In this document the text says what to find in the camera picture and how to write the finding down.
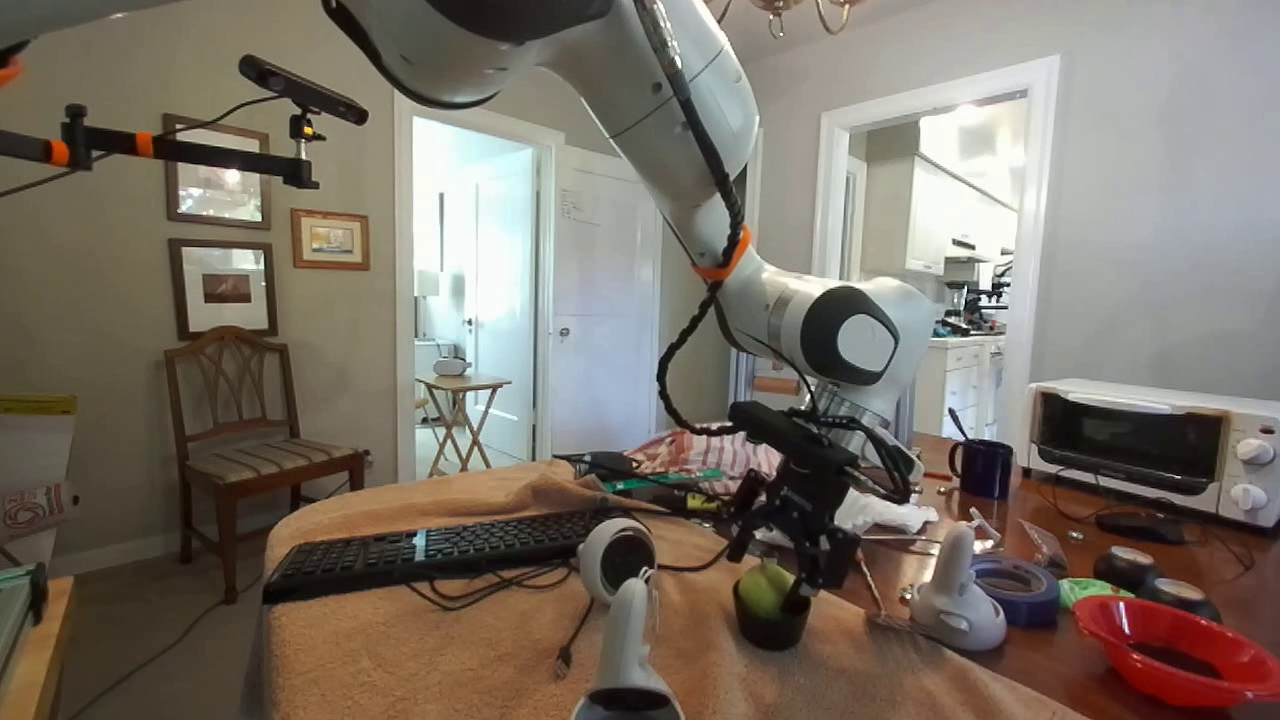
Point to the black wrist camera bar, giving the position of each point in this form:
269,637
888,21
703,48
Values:
784,429

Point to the blue tape roll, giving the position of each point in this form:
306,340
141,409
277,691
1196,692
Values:
1034,603

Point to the black coffee machine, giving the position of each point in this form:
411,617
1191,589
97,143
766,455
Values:
970,287

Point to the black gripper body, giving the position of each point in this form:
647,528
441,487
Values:
807,507

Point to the black computer keyboard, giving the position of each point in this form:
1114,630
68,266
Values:
403,554

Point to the small pot on folding table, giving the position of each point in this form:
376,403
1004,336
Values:
451,363

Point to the small wooden folding table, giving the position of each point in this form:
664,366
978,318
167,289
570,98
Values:
462,387

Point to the red plastic bowl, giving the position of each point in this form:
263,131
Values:
1122,632

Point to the navy blue mug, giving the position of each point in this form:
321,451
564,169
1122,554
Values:
990,468

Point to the small black round object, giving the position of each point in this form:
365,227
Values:
1125,567
1183,594

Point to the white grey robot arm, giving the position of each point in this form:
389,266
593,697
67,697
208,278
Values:
642,83

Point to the small green object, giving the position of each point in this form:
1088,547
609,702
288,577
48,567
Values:
1087,589

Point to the small wooden framed picture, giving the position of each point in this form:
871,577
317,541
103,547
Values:
328,243

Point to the brass chandelier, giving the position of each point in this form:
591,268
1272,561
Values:
783,12

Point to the beige terry towel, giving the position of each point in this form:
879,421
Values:
441,643

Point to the black stereo camera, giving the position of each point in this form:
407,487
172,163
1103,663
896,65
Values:
301,89

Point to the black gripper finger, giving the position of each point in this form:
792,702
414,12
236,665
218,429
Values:
827,561
747,520

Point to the grey framed landscape picture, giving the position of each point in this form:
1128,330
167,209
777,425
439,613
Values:
218,194

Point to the small black bowl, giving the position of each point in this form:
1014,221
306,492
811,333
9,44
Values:
769,632

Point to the black framed matted picture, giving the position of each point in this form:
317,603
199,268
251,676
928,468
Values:
220,287

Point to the light wooden side table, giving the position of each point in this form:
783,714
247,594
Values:
47,653

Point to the wooden dining chair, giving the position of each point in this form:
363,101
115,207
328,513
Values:
241,463

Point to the white box with yellow rim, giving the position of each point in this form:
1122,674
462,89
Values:
33,465

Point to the red white striped cloth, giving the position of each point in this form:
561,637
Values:
695,459

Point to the white toaster oven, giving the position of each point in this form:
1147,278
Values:
1134,447

